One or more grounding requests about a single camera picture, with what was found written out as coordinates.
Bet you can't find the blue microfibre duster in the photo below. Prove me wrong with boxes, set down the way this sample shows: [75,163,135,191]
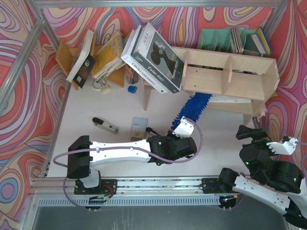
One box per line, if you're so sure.
[170,92,212,130]

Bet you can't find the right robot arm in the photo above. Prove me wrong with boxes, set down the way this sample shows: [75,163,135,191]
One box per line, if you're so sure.
[217,125,307,229]

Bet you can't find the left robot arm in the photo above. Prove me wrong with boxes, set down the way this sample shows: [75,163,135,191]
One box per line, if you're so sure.
[67,135,197,189]

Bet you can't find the light wooden bookshelf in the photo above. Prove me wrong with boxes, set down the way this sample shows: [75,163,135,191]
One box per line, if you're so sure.
[142,46,281,126]

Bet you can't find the blue yellow calculator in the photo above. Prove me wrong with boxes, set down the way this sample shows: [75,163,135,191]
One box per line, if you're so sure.
[130,117,148,141]

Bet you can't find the white papers on shelf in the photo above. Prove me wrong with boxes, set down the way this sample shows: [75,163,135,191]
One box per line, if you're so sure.
[209,95,252,103]

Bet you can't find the small blue box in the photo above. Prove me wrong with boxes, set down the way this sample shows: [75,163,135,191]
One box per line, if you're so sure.
[128,85,137,93]

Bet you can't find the pencils bundle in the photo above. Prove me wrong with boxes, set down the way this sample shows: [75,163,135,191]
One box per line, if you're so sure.
[124,65,139,85]

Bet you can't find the brown notebooks in organiser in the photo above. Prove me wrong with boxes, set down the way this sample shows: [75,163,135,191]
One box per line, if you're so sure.
[231,27,244,54]

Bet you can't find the teal desk organiser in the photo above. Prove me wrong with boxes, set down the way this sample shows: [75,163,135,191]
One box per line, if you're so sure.
[197,28,263,57]

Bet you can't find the blue grey book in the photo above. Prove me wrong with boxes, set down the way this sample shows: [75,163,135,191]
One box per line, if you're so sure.
[250,27,272,57]

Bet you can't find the brass padlock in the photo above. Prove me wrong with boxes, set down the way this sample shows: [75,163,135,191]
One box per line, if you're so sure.
[92,80,110,92]

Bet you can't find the white Chokladfabriken book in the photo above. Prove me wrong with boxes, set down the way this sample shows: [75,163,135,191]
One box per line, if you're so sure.
[120,25,168,93]

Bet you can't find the yellow worn books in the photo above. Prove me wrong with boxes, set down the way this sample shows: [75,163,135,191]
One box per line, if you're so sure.
[92,30,124,81]

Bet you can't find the white book black cover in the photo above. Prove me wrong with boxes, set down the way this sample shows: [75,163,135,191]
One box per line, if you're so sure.
[66,30,96,88]

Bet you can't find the yellow wooden book rack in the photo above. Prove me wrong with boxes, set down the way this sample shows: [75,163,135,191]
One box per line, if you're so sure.
[56,33,125,89]

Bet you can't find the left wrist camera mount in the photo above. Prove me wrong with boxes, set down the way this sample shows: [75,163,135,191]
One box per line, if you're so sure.
[172,116,194,138]

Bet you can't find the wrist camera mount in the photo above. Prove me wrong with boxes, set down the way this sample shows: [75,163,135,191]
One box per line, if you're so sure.
[266,136,298,156]
[172,116,194,138]

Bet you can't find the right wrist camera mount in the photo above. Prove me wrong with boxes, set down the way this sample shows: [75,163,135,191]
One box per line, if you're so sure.
[266,136,298,156]

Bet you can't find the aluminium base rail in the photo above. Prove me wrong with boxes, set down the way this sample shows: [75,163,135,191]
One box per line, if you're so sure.
[31,177,288,196]

